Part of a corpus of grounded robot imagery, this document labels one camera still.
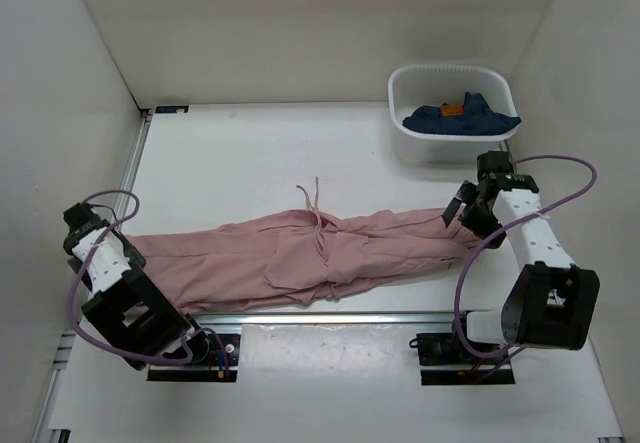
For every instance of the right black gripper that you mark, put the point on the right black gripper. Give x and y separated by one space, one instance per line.
462 197

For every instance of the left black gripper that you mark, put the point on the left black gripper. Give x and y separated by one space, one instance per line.
132 253

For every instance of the pink trousers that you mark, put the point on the pink trousers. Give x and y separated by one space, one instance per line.
298 257

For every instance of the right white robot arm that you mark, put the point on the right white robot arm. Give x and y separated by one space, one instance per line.
552 301

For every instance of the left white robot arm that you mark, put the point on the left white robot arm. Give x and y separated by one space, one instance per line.
125 307

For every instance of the dark blue trousers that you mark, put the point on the dark blue trousers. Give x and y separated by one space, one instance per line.
474 117

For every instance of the white plastic basket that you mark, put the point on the white plastic basket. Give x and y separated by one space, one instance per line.
412 86

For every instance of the black corner label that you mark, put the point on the black corner label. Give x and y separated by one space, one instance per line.
171 109

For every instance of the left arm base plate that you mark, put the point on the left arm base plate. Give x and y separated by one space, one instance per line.
215 360

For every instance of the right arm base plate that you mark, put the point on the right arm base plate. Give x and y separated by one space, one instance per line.
443 361

